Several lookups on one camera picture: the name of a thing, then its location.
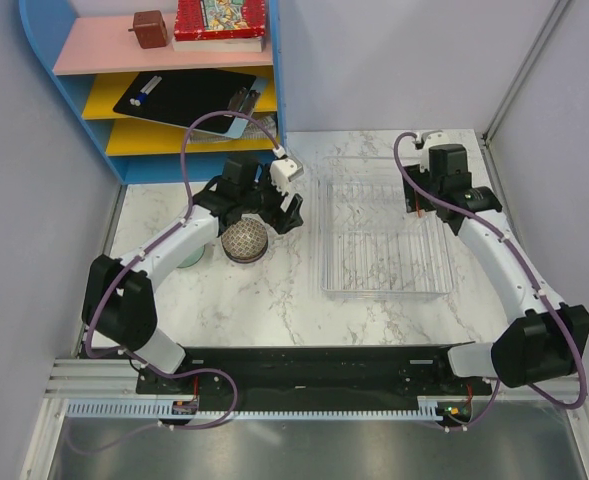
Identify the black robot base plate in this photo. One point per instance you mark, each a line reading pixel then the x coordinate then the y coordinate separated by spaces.
pixel 265 376

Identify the white blue marker pen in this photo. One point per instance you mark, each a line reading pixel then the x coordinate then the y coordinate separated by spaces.
pixel 141 96

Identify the white wire dish rack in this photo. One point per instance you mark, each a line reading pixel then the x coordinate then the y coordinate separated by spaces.
pixel 369 244

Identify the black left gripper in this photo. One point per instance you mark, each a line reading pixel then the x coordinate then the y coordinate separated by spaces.
pixel 275 218

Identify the aluminium corner frame post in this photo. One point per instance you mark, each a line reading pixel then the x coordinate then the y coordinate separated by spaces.
pixel 552 21

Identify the black clipboard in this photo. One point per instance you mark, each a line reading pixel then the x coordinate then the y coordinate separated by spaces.
pixel 183 96

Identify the black mosaic patterned bowl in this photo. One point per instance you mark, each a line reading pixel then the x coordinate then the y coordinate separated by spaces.
pixel 245 241

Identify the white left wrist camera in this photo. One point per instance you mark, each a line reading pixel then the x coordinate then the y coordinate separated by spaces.
pixel 283 170

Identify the brown wooden cube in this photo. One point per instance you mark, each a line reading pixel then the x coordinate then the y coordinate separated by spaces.
pixel 150 29

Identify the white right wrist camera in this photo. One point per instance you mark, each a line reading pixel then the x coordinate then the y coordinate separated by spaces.
pixel 427 139

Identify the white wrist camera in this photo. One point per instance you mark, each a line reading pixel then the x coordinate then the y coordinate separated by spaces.
pixel 427 139
pixel 283 170

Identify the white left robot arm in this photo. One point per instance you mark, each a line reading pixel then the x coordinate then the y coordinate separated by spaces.
pixel 119 301

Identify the white book under red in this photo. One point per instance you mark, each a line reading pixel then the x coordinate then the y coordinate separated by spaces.
pixel 232 45

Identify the blue shelf unit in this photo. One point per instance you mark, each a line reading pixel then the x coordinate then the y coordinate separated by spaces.
pixel 91 55

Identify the pale green bowl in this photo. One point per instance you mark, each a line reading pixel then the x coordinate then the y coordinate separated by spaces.
pixel 193 258

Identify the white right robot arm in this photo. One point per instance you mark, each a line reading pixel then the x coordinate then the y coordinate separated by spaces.
pixel 545 337

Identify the red patterned book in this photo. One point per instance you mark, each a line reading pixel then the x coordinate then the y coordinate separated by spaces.
pixel 219 19

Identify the light blue cable duct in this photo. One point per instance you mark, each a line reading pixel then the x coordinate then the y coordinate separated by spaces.
pixel 169 409

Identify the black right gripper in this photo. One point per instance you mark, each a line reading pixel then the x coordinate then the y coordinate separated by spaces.
pixel 411 199

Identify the patterned paper booklet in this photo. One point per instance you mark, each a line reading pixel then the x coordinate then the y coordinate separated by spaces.
pixel 251 132

